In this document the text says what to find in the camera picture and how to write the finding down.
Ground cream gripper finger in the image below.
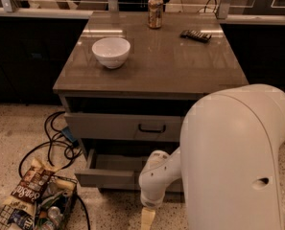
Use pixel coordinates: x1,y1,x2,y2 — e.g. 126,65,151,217
141,207,155,230

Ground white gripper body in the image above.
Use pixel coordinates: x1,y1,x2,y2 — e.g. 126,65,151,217
140,190,165,209

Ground grey drawer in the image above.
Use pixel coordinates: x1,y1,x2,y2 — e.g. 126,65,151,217
64,113,182,142
75,149,148,191

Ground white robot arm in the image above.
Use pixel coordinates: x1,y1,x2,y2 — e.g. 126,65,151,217
139,84,285,230

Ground grey top drawer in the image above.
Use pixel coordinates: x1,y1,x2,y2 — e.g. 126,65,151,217
64,113,182,142

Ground grey three-drawer cabinet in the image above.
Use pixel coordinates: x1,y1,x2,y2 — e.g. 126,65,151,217
52,11,249,194

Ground silver can in basket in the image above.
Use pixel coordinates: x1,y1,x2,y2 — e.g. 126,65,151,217
47,206,62,228

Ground blue power plug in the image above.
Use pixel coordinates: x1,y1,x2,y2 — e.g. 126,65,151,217
61,126,78,144

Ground blue snack bag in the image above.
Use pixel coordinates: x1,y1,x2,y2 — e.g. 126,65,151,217
8,209,34,230

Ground brown sea salt chip bag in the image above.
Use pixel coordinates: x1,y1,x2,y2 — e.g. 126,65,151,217
4,158,59,216

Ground white ceramic bowl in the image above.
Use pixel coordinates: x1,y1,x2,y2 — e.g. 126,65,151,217
92,37,131,69

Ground black chocolate bar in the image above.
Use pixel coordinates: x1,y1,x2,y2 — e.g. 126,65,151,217
180,30,211,43

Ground orange drink can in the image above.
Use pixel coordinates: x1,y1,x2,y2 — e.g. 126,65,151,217
148,0,163,29

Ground black wire basket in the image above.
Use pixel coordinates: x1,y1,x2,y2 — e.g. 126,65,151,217
0,175,77,230

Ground black floor cables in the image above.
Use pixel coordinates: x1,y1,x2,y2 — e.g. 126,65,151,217
17,110,92,230

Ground black cable behind cabinet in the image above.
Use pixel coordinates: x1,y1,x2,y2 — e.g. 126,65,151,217
197,0,218,13

